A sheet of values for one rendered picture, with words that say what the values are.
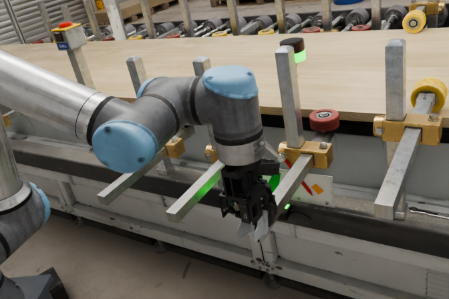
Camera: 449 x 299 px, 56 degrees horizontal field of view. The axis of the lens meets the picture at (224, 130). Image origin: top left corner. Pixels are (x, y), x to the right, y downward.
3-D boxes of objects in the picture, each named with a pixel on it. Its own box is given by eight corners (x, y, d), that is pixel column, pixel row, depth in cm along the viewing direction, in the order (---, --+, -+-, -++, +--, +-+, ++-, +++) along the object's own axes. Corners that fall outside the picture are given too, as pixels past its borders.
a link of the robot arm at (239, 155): (230, 122, 83) (274, 127, 77) (234, 144, 85) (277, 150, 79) (204, 143, 76) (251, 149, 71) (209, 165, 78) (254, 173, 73)
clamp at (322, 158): (327, 169, 106) (325, 153, 104) (278, 163, 113) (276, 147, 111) (334, 158, 110) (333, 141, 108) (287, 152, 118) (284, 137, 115)
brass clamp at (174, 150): (176, 159, 134) (172, 146, 132) (144, 155, 141) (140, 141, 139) (187, 150, 139) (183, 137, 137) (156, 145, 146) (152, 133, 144)
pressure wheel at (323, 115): (336, 157, 115) (333, 120, 110) (308, 154, 119) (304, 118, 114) (345, 143, 121) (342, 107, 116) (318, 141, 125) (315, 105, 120)
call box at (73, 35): (72, 52, 135) (63, 29, 132) (59, 53, 139) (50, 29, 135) (88, 45, 140) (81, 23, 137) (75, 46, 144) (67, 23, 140)
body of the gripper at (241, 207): (221, 219, 82) (210, 167, 77) (243, 196, 88) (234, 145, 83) (255, 229, 78) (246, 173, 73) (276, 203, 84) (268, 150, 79)
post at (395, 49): (402, 229, 104) (403, 42, 83) (387, 226, 106) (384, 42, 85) (405, 221, 107) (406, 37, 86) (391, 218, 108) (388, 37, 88)
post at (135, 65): (172, 190, 145) (133, 58, 124) (164, 189, 147) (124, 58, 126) (178, 185, 148) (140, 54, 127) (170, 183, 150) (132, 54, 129)
